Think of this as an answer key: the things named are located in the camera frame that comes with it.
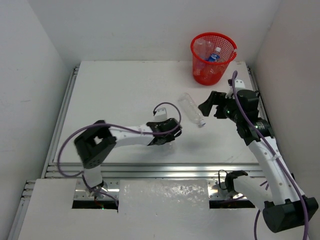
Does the clear bottle blue ring cap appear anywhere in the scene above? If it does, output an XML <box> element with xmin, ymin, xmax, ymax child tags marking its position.
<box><xmin>163</xmin><ymin>141</ymin><xmax>175</xmax><ymax>151</ymax></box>

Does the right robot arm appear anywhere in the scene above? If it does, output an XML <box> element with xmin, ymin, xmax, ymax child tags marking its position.
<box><xmin>198</xmin><ymin>89</ymin><xmax>319</xmax><ymax>233</ymax></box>

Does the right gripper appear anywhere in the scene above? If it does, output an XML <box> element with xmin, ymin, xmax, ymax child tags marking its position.
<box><xmin>198</xmin><ymin>90</ymin><xmax>242</xmax><ymax>123</ymax></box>

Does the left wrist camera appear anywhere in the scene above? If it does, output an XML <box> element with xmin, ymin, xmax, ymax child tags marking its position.
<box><xmin>153</xmin><ymin>107</ymin><xmax>168</xmax><ymax>122</ymax></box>

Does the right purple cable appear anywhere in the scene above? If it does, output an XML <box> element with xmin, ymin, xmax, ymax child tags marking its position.
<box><xmin>231</xmin><ymin>70</ymin><xmax>311</xmax><ymax>240</ymax></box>

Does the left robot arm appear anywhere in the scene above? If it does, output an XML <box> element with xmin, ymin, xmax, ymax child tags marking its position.
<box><xmin>73</xmin><ymin>117</ymin><xmax>182</xmax><ymax>191</ymax></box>

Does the purple cable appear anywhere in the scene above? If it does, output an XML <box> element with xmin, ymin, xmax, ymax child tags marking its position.
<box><xmin>231</xmin><ymin>70</ymin><xmax>311</xmax><ymax>240</ymax></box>
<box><xmin>56</xmin><ymin>101</ymin><xmax>183</xmax><ymax>179</ymax></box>

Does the blue label bottle cap down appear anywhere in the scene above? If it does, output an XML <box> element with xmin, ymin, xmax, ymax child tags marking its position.
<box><xmin>204</xmin><ymin>40</ymin><xmax>215</xmax><ymax>61</ymax></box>

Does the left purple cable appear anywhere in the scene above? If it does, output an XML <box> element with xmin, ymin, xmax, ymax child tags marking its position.
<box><xmin>56</xmin><ymin>101</ymin><xmax>183</xmax><ymax>179</ymax></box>

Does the aluminium front rail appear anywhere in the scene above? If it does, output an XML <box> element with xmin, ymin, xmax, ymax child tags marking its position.
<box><xmin>42</xmin><ymin>162</ymin><xmax>281</xmax><ymax>180</ymax></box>

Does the red mesh plastic bin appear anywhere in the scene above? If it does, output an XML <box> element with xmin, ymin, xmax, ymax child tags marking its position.
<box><xmin>190</xmin><ymin>32</ymin><xmax>238</xmax><ymax>86</ymax></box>

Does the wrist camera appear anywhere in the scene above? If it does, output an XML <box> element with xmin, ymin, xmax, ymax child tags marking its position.
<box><xmin>226</xmin><ymin>79</ymin><xmax>246</xmax><ymax>98</ymax></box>
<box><xmin>153</xmin><ymin>107</ymin><xmax>168</xmax><ymax>122</ymax></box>

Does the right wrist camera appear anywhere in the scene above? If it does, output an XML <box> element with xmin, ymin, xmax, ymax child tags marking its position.
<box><xmin>226</xmin><ymin>79</ymin><xmax>246</xmax><ymax>98</ymax></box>

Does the blue label bottle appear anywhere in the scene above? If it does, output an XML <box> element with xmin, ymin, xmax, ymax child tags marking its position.
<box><xmin>193</xmin><ymin>38</ymin><xmax>206</xmax><ymax>60</ymax></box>
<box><xmin>207</xmin><ymin>47</ymin><xmax>221</xmax><ymax>63</ymax></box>

